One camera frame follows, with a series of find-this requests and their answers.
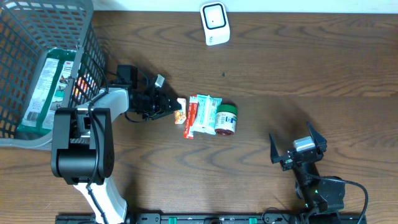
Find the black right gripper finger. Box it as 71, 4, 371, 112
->
269, 134, 280, 164
307, 121, 327, 152

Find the red snack packet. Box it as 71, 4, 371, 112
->
183, 95, 198, 139

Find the white toilet wipes pack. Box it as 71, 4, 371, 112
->
192, 95, 222, 135

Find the green lid seasoning jar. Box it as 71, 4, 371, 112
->
215, 104, 238, 136

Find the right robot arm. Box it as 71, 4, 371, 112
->
269, 123, 345, 213

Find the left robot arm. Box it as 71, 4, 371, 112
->
50, 65, 181, 224

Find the white barcode scanner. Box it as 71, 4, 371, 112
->
200, 2, 231, 46

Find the green 3M flat package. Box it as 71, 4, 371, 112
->
17, 49, 76, 134

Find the grey plastic mesh basket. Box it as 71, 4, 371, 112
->
1, 0, 105, 151

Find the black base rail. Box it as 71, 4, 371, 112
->
55, 213, 359, 224

